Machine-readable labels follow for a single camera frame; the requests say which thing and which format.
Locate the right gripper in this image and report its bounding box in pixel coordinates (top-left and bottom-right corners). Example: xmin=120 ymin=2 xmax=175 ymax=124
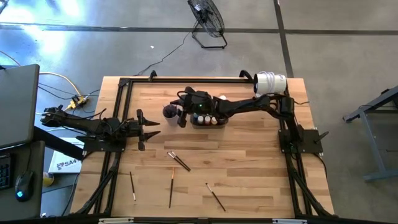
xmin=170 ymin=86 xmax=215 ymax=128

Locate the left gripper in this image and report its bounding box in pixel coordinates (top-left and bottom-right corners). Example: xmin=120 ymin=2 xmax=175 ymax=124
xmin=127 ymin=108 xmax=162 ymax=152

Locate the silver ferrule paint brush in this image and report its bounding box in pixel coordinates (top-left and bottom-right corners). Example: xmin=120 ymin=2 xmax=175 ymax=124
xmin=205 ymin=182 xmax=226 ymax=212

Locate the orange bristle paint brush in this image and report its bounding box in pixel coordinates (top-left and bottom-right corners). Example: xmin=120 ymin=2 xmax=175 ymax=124
xmin=169 ymin=167 xmax=176 ymax=209

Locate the lilac plastic cup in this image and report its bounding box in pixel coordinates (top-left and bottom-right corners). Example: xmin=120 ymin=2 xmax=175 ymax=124
xmin=162 ymin=104 xmax=180 ymax=127

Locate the grey translucent plastic bin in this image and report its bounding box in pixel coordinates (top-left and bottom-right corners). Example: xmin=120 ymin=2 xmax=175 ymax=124
xmin=189 ymin=111 xmax=229 ymax=129

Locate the yellow power plug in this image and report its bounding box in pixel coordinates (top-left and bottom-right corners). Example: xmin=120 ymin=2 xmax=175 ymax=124
xmin=68 ymin=95 xmax=88 ymax=110

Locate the black diagonal desk beam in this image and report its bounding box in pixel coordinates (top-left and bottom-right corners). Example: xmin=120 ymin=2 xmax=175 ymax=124
xmin=33 ymin=126 xmax=85 ymax=161

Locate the white cardboard box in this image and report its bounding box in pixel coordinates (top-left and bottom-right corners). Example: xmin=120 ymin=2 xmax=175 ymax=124
xmin=48 ymin=136 xmax=85 ymax=174

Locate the black floor fan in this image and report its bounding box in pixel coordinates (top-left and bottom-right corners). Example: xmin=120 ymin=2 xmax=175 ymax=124
xmin=187 ymin=0 xmax=228 ymax=50

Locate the white light strip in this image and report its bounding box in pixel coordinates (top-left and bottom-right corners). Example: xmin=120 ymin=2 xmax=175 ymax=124
xmin=272 ymin=218 xmax=308 ymax=224
xmin=98 ymin=217 xmax=134 ymax=224

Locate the yellow round object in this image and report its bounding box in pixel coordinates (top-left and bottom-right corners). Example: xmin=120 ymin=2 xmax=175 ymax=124
xmin=42 ymin=172 xmax=55 ymax=187

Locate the grey laptop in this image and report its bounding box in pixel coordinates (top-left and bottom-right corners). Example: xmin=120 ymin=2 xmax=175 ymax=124
xmin=0 ymin=64 xmax=40 ymax=149

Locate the black computer mouse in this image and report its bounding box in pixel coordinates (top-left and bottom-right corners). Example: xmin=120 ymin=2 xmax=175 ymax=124
xmin=14 ymin=170 xmax=34 ymax=202

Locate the black keyboard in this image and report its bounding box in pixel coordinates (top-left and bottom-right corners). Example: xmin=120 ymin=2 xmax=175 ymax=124
xmin=0 ymin=154 xmax=13 ymax=190

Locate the dark grey desk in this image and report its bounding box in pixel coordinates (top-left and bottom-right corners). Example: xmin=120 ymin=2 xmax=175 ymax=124
xmin=0 ymin=139 xmax=44 ymax=218

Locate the grey metal table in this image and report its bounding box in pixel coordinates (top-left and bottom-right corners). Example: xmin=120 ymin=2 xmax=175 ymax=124
xmin=343 ymin=85 xmax=398 ymax=183

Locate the black fan power cable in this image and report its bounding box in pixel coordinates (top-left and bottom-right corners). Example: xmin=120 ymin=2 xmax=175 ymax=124
xmin=133 ymin=30 xmax=192 ymax=77

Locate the white floor cable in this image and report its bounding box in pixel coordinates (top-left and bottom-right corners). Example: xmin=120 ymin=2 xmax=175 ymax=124
xmin=45 ymin=126 xmax=81 ymax=133

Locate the black floor cable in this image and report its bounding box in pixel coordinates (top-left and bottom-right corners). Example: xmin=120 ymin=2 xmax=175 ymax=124
xmin=37 ymin=81 xmax=101 ymax=125

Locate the yellow floor cable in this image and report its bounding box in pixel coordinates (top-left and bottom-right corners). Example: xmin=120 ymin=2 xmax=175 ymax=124
xmin=0 ymin=49 xmax=85 ymax=116

